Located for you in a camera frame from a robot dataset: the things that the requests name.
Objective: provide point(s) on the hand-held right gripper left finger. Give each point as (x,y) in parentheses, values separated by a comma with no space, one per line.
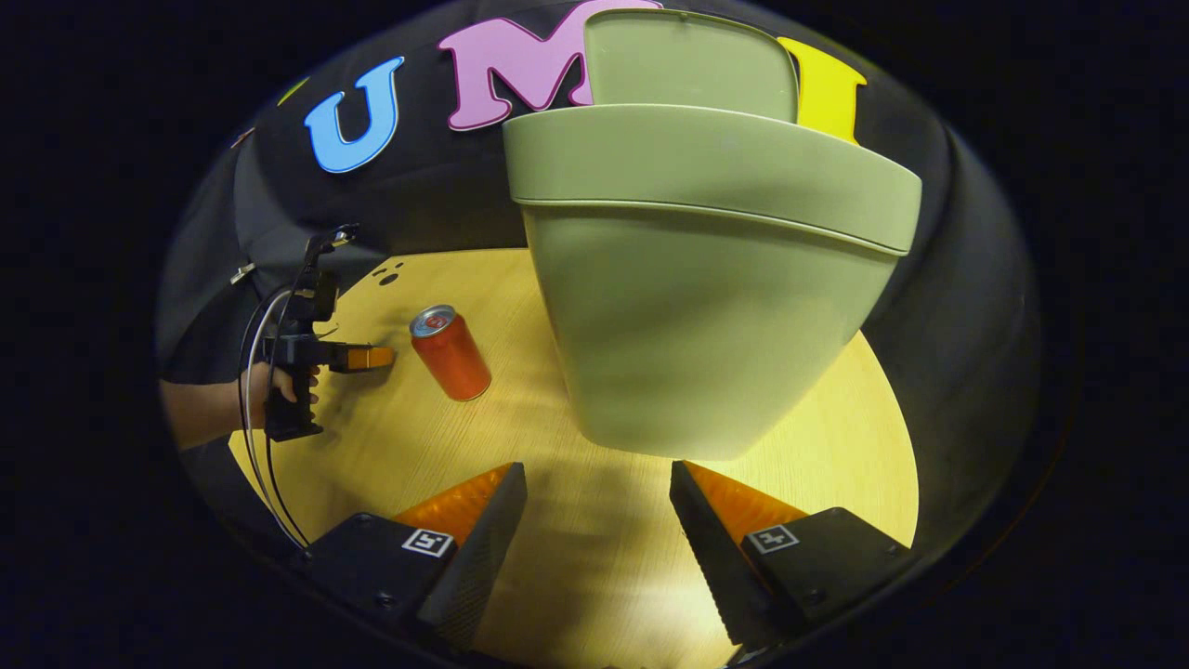
(474,567)

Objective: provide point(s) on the black backdrop cloth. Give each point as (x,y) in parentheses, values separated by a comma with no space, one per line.
(418,200)

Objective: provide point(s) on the silver binder clip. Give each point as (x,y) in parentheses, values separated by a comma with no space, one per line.
(243,273)

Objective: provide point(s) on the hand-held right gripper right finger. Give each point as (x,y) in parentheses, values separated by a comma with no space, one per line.
(711,567)

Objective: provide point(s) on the red pop can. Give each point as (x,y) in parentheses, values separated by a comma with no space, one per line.
(452,358)

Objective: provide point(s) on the green desktop garbage bin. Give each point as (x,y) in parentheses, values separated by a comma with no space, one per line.
(697,325)

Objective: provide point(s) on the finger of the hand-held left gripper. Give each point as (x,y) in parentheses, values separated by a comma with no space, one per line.
(362,358)

